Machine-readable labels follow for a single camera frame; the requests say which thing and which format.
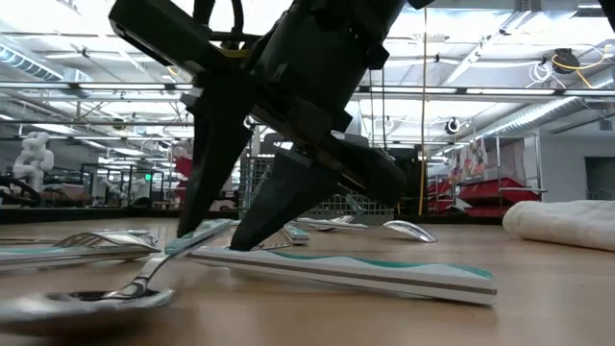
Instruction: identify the patterned-handle steel fork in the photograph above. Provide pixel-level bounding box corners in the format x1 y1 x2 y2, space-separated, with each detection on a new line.
283 224 311 246
55 229 499 307

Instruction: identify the black aluminium table frame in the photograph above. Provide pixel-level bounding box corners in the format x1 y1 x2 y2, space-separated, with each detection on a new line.
0 205 505 226

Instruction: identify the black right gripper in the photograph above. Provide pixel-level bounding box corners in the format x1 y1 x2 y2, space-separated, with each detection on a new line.
176 0 409 252

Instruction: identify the patterned-handle steel knife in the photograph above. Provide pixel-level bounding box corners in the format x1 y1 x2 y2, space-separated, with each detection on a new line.
0 245 148 273

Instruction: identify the black workcell frame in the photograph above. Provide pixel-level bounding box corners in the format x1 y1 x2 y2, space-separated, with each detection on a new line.
79 161 167 209

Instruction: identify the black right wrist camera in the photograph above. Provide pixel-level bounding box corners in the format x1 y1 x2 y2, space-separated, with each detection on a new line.
108 0 220 69

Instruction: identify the red bin rack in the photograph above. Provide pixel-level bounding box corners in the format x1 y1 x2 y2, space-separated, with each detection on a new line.
426 176 545 218

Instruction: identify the white checked dish towel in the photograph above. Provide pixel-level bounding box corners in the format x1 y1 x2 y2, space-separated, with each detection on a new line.
502 199 615 254

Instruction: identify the grey plastic cutlery basket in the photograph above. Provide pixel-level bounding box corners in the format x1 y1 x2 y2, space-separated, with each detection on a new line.
238 154 396 218

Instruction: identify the patterned-handle steel spoon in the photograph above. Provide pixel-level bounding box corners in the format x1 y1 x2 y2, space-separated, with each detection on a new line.
0 218 236 337
293 214 439 244

